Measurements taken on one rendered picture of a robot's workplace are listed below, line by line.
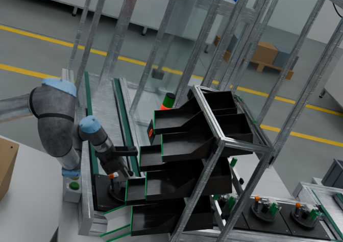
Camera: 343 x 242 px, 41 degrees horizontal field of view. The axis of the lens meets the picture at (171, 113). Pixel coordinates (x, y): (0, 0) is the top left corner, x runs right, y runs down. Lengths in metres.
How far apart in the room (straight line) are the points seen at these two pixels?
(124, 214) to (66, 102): 0.59
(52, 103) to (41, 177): 0.78
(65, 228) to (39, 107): 0.65
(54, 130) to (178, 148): 0.40
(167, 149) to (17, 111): 0.54
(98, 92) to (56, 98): 1.46
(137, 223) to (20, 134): 2.52
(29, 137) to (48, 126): 2.52
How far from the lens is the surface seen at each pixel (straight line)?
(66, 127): 1.54
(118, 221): 1.91
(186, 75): 2.05
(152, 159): 1.69
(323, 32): 11.79
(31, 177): 2.26
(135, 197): 1.76
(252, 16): 3.03
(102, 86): 3.01
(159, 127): 1.59
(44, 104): 1.56
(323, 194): 3.03
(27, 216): 2.07
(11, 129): 4.09
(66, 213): 2.12
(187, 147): 1.49
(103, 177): 2.19
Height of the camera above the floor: 2.27
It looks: 26 degrees down
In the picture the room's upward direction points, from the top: 22 degrees clockwise
